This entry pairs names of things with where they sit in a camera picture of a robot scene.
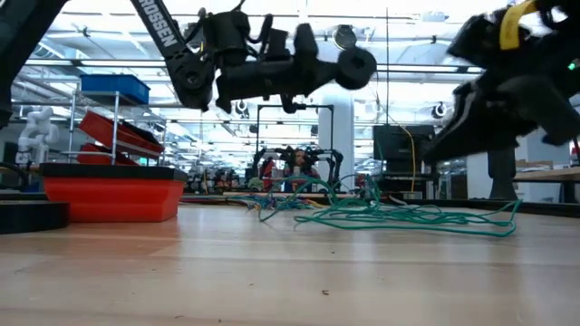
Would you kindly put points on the wooden side table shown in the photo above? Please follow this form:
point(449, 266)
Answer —
point(544, 174)

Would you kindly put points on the black spool white label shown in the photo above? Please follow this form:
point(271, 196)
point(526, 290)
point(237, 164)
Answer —
point(355, 68)

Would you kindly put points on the black distant camera rig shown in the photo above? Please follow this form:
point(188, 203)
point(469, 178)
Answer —
point(317, 107)

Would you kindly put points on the metal shelf rack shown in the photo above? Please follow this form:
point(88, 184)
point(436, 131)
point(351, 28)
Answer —
point(116, 131)

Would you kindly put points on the red plastic shelf bin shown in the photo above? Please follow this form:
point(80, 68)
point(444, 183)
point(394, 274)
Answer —
point(104, 129)
point(93, 156)

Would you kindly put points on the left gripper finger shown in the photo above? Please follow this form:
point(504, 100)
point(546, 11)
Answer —
point(331, 73)

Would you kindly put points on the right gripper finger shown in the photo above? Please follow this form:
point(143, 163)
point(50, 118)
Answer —
point(489, 122)

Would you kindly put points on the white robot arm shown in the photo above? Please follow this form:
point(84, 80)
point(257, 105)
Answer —
point(38, 136)

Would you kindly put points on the black monitor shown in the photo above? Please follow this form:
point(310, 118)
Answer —
point(401, 145)

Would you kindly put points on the blue plastic bin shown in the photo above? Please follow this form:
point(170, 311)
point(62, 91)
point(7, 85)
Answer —
point(115, 88)

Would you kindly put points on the red square tray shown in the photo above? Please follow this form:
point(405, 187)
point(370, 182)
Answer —
point(113, 199)

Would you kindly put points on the black tape roll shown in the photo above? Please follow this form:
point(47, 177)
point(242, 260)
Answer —
point(31, 217)

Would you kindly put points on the person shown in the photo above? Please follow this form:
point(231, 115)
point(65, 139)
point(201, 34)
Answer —
point(299, 163)

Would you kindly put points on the black upright post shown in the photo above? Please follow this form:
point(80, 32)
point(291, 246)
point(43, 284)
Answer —
point(500, 176)

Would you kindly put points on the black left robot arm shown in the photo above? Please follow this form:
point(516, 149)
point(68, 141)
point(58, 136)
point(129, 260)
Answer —
point(158, 27)

